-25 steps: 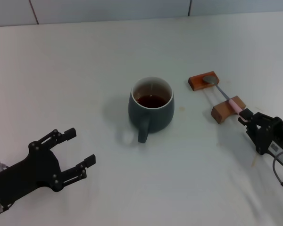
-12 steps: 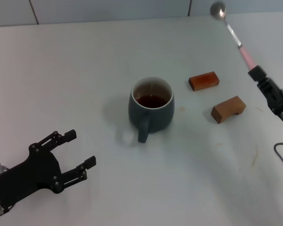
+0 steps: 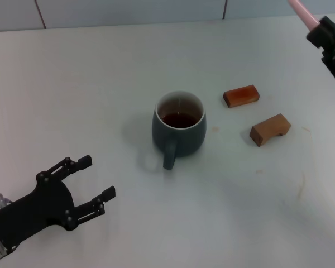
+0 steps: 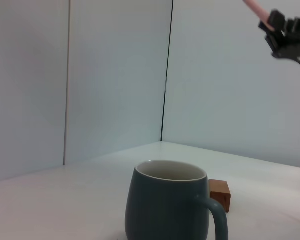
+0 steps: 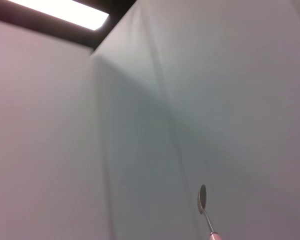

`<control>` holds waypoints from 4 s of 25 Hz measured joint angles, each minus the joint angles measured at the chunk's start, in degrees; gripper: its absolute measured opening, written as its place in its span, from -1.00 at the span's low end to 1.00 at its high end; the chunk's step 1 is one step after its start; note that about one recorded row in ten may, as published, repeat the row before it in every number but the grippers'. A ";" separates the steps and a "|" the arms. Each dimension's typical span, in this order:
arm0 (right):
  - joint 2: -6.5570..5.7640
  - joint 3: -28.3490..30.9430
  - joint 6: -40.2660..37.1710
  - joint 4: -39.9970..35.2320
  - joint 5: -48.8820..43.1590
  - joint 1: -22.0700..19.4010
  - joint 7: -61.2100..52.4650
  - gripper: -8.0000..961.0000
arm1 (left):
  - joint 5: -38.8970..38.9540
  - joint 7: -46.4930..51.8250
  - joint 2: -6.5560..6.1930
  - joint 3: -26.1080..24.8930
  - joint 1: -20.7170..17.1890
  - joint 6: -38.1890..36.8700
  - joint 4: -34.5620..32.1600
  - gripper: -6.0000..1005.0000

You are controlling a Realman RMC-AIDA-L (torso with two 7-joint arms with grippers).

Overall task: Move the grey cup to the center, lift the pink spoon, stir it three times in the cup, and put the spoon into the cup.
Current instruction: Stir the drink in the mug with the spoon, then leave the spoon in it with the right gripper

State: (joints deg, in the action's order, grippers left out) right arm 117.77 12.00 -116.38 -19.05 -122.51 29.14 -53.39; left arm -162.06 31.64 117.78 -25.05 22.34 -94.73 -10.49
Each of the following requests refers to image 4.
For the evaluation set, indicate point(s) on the grey ceramic mug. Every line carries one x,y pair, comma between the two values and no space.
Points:
165,210

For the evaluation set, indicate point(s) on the tall wooden block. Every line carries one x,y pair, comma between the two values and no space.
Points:
220,197

